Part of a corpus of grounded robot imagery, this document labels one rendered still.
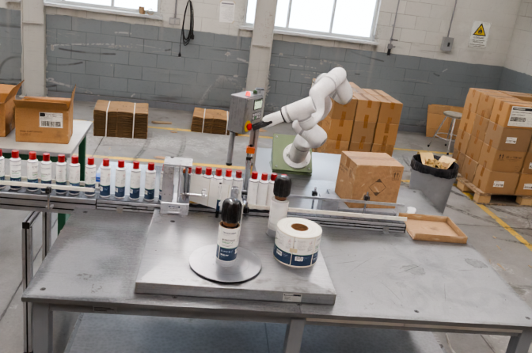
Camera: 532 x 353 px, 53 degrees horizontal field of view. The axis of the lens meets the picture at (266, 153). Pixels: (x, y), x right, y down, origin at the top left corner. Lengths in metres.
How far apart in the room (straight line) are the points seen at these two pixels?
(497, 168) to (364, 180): 3.30
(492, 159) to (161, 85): 4.69
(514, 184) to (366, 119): 1.75
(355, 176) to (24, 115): 2.24
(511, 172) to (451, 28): 3.21
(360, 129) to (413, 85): 2.72
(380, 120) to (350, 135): 0.39
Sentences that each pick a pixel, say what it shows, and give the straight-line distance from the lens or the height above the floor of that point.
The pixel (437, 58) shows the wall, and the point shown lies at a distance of 8.88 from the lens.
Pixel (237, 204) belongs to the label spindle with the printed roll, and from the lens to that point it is 2.18.
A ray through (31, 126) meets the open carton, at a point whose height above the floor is 0.90.
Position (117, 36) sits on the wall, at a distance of 8.12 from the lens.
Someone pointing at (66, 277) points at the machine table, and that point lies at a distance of 2.32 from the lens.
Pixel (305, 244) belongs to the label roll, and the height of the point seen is 0.99.
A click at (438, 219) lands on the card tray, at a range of 3.31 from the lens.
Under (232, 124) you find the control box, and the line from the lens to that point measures 2.74.
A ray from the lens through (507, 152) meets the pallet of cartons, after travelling 6.27.
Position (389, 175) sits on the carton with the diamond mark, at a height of 1.06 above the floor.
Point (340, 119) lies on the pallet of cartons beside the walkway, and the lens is 6.15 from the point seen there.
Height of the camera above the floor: 2.05
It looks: 18 degrees down
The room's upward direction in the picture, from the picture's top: 8 degrees clockwise
